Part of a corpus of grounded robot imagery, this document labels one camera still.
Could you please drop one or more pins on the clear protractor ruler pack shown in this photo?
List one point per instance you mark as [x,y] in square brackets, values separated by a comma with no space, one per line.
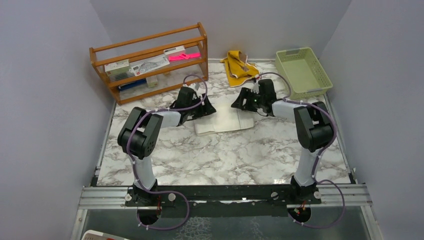
[148,65]

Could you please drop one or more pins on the wooden shelf rack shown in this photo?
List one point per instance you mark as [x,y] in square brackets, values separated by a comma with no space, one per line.
[171,77]

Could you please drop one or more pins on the green plastic basket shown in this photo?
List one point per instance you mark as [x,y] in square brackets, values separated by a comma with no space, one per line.
[303,72]

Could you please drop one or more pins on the white towel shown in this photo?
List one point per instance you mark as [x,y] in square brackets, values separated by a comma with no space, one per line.
[225,119]

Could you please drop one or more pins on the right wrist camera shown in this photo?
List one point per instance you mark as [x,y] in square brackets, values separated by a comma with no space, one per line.
[255,88]

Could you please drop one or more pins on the small white green box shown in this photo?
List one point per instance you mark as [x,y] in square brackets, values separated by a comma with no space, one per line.
[152,81]

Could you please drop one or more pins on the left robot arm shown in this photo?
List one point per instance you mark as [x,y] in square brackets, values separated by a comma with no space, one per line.
[139,135]

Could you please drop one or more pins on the blue box on shelf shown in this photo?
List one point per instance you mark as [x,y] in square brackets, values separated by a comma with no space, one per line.
[130,85]

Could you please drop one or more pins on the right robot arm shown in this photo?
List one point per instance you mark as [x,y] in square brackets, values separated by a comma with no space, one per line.
[314,128]

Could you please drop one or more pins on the white box with red label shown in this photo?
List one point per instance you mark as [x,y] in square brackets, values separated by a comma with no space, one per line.
[117,69]

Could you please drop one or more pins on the pink ruler set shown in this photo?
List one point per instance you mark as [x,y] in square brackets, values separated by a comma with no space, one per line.
[184,56]

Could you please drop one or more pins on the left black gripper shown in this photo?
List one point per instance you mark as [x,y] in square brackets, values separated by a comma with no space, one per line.
[204,110]

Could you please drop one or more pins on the yellow towel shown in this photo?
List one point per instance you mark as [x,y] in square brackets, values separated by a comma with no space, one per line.
[237,68]

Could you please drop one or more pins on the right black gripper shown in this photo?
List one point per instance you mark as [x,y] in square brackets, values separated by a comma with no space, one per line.
[245,93]

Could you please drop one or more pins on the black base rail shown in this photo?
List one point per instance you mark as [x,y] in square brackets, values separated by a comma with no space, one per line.
[218,201]

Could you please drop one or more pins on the white pack behind pink ruler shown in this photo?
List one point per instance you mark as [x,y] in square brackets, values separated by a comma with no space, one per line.
[175,51]

